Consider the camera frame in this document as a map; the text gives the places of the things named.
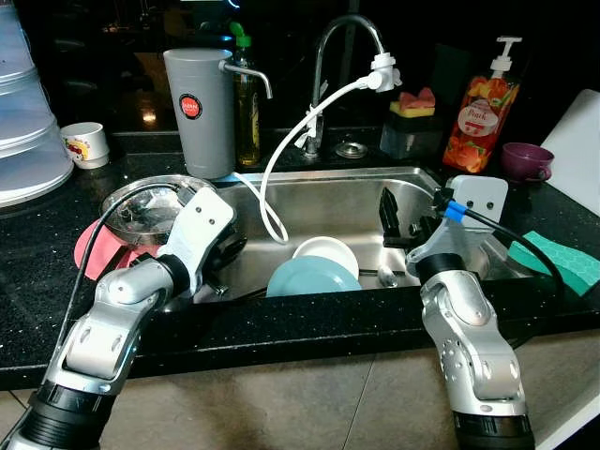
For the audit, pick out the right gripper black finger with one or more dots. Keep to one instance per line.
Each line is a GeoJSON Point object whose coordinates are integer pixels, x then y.
{"type": "Point", "coordinates": [390, 216]}

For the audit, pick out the light blue plate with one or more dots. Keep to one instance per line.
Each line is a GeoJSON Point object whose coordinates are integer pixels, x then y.
{"type": "Point", "coordinates": [309, 279]}

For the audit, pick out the shiny metal bowl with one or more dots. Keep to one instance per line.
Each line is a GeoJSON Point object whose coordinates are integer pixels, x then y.
{"type": "Point", "coordinates": [141, 211]}

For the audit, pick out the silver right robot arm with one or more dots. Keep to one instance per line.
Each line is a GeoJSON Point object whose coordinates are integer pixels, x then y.
{"type": "Point", "coordinates": [469, 347]}

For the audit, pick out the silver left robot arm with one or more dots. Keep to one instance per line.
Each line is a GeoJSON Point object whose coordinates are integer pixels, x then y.
{"type": "Point", "coordinates": [103, 328]}

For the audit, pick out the stainless steel sink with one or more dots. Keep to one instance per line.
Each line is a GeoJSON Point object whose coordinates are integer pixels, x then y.
{"type": "Point", "coordinates": [328, 202]}

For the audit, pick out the white bowl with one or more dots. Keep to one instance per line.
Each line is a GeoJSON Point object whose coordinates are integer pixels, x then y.
{"type": "Point", "coordinates": [328, 248]}

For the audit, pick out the round metal drain cap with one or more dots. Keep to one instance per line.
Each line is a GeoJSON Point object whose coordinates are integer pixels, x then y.
{"type": "Point", "coordinates": [352, 150]}

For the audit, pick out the black sponge holder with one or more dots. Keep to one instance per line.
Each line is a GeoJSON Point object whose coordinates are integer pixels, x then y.
{"type": "Point", "coordinates": [412, 139]}

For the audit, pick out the red and yellow sponge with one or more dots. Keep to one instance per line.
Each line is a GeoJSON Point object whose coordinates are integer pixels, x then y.
{"type": "Point", "coordinates": [412, 103]}

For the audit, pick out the grey water filter canister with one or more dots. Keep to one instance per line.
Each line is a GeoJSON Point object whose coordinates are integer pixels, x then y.
{"type": "Point", "coordinates": [197, 131]}

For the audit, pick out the orange dish soap pump bottle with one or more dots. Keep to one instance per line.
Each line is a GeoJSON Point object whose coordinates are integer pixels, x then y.
{"type": "Point", "coordinates": [478, 122]}

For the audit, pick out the green capped oil bottle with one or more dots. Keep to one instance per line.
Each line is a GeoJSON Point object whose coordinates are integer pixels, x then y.
{"type": "Point", "coordinates": [248, 122]}

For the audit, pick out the purple cup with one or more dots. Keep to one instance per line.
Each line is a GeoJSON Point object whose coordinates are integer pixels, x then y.
{"type": "Point", "coordinates": [525, 161]}

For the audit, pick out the green sponge cloth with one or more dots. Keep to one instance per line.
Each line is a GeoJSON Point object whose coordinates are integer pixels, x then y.
{"type": "Point", "coordinates": [558, 262]}

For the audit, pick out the white printed cup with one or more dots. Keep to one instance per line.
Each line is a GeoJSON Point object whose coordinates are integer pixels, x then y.
{"type": "Point", "coordinates": [86, 145]}

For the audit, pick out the white cutting board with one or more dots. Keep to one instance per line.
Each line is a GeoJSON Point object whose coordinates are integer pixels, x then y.
{"type": "Point", "coordinates": [577, 150]}

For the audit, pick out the translucent plastic food cover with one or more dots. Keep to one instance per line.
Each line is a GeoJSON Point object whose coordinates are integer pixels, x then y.
{"type": "Point", "coordinates": [28, 141]}

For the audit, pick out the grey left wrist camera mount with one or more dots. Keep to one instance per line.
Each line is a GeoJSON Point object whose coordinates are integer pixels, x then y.
{"type": "Point", "coordinates": [202, 230]}

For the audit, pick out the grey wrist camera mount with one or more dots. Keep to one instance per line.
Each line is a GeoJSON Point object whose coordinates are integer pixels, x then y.
{"type": "Point", "coordinates": [478, 199]}
{"type": "Point", "coordinates": [202, 230]}

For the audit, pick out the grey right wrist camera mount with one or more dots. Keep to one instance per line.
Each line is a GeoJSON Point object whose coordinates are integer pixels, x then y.
{"type": "Point", "coordinates": [478, 199]}

